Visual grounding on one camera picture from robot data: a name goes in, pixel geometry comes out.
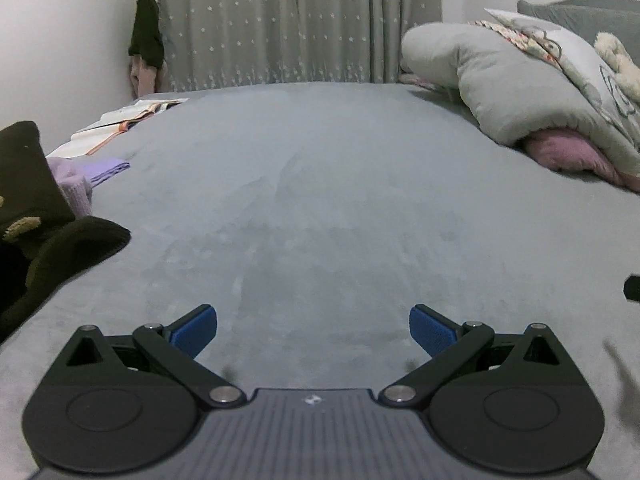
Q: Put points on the grey duvet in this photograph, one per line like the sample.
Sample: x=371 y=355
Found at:
x=480 y=80

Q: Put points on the dark hanging garment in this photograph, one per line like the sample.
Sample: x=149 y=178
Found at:
x=146 y=25

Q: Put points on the grey headboard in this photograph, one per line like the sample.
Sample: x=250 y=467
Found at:
x=575 y=15

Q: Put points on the pink blanket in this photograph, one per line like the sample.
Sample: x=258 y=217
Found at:
x=570 y=152

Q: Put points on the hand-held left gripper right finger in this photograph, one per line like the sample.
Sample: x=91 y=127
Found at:
x=430 y=327

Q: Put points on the dark brown patterned sweater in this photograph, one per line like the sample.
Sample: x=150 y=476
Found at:
x=35 y=230

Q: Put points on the patterned quilt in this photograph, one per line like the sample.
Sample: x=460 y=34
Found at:
x=565 y=55

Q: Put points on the white folded cloth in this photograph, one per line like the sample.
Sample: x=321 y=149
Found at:
x=115 y=122

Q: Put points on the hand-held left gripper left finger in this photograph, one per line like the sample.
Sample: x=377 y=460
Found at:
x=195 y=327

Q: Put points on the cream plush toy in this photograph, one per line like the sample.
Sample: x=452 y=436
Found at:
x=620 y=57

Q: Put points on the purple cloth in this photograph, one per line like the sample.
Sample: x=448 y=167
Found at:
x=87 y=175

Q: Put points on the pink hanging garment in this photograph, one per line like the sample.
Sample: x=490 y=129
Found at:
x=142 y=77

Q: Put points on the grey star curtain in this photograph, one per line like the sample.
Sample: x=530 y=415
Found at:
x=300 y=20

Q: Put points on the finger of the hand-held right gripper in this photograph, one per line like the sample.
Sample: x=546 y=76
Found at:
x=633 y=288

